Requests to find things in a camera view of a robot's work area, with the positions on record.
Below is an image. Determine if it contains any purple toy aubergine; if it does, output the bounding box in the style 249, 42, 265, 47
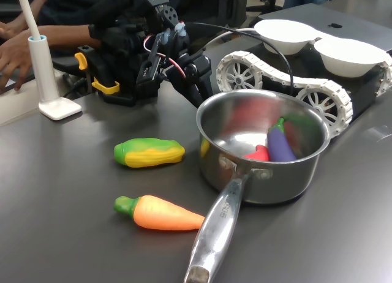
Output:
267, 116, 297, 163

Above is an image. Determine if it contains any grey laptop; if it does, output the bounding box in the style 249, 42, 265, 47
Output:
260, 2, 392, 56

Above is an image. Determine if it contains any white bowl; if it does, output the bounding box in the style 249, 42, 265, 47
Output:
253, 18, 318, 56
314, 37, 389, 78

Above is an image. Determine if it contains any person's right hand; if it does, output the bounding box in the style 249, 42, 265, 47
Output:
0, 21, 22, 40

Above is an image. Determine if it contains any black gripper camera board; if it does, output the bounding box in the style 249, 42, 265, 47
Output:
136, 55, 162, 85

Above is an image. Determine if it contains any black clip with yellow grips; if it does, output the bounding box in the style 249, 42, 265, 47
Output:
75, 45, 121, 104

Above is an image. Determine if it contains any orange toy carrot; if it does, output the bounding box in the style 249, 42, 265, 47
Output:
113, 195, 205, 232

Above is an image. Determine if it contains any yellow green toy corn cob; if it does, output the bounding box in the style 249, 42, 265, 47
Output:
113, 138, 186, 168

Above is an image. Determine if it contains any white post with base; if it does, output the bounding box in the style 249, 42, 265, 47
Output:
15, 0, 83, 121

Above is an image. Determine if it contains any red toy chilli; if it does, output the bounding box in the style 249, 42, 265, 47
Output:
243, 144, 270, 162

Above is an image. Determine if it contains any small white-tracked vehicle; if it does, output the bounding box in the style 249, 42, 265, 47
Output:
216, 34, 392, 139

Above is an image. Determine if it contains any steel pan with long handle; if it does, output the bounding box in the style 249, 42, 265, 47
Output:
183, 89, 332, 283

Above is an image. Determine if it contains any person's left hand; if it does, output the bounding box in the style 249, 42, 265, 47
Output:
0, 34, 37, 94

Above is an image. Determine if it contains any black office chair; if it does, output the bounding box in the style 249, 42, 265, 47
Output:
195, 0, 247, 29

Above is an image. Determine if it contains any pale grey putty lump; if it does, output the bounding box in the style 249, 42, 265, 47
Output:
162, 21, 188, 47

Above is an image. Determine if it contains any long black cable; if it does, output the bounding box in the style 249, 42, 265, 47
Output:
183, 21, 294, 89

